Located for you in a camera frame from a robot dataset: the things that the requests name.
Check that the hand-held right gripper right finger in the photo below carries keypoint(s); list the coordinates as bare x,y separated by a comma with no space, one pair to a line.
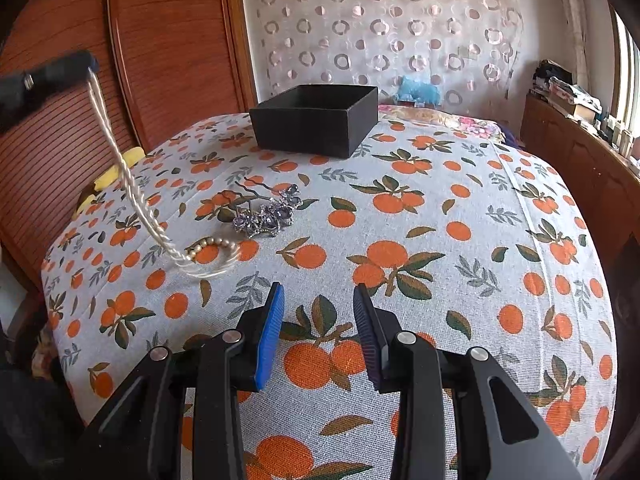
367,340

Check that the orange fruit print cloth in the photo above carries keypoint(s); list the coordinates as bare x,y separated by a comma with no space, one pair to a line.
450,270

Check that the wooden wardrobe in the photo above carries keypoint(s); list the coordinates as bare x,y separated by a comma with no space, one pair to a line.
165,50

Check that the dark blue blanket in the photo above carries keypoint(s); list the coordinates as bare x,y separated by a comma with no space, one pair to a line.
511,137

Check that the purple rhinestone hairpin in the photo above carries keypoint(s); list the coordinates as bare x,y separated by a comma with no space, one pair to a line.
272,212

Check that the window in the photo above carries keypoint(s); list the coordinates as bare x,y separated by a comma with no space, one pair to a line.
625,70

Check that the stack of clutter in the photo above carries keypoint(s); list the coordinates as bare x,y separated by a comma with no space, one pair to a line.
565,92

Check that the circle pattern sheer curtain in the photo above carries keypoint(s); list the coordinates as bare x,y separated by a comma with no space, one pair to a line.
380,25

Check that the yellow plush toy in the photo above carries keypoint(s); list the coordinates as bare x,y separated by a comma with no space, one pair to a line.
112,172

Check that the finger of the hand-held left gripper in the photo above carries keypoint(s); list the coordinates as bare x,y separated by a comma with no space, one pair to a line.
45,82

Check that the blue tissue pack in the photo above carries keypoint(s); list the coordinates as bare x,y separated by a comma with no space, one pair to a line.
420,91

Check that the row of small bottles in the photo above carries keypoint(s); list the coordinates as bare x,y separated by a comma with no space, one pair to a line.
617,135

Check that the white window curtain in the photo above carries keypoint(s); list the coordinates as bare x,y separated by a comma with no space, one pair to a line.
572,10

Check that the wooden side cabinet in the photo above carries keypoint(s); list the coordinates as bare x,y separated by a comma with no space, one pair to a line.
575,170

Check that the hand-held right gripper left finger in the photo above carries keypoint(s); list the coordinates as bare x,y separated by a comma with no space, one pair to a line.
270,340

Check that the floral blanket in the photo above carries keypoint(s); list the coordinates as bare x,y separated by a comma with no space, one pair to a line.
440,120

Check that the black square box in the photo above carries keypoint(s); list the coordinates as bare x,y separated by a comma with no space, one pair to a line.
310,125

